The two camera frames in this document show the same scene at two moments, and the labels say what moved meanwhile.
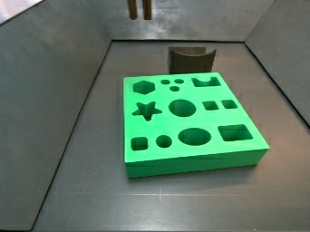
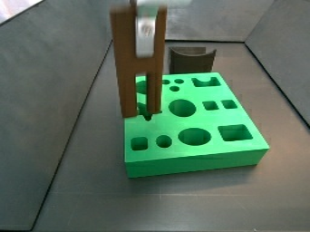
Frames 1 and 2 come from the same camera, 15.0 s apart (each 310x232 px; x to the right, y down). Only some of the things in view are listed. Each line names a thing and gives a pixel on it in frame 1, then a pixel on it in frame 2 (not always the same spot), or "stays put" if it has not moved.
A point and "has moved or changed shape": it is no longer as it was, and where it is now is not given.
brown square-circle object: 148,9 has moved or changed shape
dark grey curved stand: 191,59 stays put
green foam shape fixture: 188,126 stays put
